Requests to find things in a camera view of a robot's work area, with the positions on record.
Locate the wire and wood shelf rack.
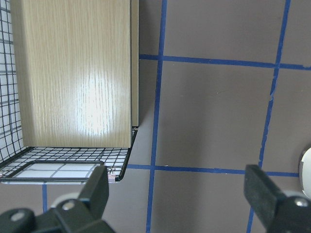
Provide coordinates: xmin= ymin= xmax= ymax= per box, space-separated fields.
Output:
xmin=0 ymin=0 xmax=140 ymax=184

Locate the white toaster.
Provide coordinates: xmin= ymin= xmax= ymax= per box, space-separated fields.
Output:
xmin=299 ymin=148 xmax=311 ymax=199

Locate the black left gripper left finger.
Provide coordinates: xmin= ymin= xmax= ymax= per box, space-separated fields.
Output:
xmin=0 ymin=166 xmax=114 ymax=233

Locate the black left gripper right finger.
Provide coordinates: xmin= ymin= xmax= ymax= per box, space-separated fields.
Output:
xmin=243 ymin=165 xmax=311 ymax=233

